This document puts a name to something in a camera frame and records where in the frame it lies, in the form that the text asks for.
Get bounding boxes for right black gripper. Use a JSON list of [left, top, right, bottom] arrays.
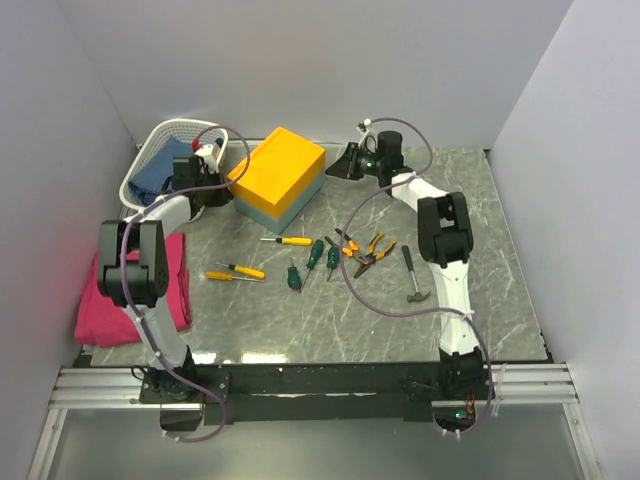
[[323, 143, 383, 181]]

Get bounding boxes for orange grey drawer box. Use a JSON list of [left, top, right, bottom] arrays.
[[227, 127, 326, 234]]

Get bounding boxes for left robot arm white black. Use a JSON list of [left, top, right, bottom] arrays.
[[97, 148, 232, 402]]

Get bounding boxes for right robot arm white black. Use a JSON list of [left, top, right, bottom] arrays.
[[326, 131, 486, 399]]

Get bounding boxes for white plastic basket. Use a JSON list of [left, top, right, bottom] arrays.
[[119, 118, 228, 198]]

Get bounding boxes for blue cloth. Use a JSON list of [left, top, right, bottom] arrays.
[[120, 136, 195, 209]]

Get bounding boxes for yellow screwdriver lower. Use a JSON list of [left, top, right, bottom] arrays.
[[206, 271, 258, 282]]

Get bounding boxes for yellow screwdriver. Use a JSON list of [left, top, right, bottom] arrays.
[[260, 237, 313, 246], [217, 262, 266, 280], [206, 271, 258, 282]]

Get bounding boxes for orange black pliers small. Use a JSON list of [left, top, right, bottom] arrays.
[[334, 228, 360, 258]]

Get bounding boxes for yellow screwdriver middle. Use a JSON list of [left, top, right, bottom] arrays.
[[217, 262, 266, 280]]

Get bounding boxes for green screwdriver long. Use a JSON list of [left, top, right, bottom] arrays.
[[301, 239, 324, 290]]

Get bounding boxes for yellow screwdriver upper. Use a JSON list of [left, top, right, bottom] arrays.
[[260, 237, 313, 246]]

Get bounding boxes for green screwdriver right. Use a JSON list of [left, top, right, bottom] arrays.
[[326, 246, 341, 282]]

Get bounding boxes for orange black long-nose pliers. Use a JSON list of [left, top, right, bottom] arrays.
[[353, 232, 396, 279]]

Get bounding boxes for green screwdriver short left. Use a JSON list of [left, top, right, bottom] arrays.
[[286, 259, 302, 291]]

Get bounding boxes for small black hammer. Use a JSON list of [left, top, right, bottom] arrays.
[[401, 245, 430, 303]]

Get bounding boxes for pink folded cloth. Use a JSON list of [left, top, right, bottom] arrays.
[[74, 233, 192, 348]]

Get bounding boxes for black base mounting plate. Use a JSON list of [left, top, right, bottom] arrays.
[[139, 362, 494, 425]]

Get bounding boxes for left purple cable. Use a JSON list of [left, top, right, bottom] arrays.
[[119, 125, 251, 445]]

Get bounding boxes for purple cable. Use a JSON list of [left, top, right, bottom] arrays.
[[341, 116, 497, 436], [119, 125, 251, 445]]

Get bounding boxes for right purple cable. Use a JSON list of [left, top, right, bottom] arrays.
[[341, 116, 497, 436]]

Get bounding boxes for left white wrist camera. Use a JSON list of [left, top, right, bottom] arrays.
[[195, 139, 224, 169]]

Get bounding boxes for aluminium rail frame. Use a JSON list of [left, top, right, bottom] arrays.
[[28, 363, 604, 479]]

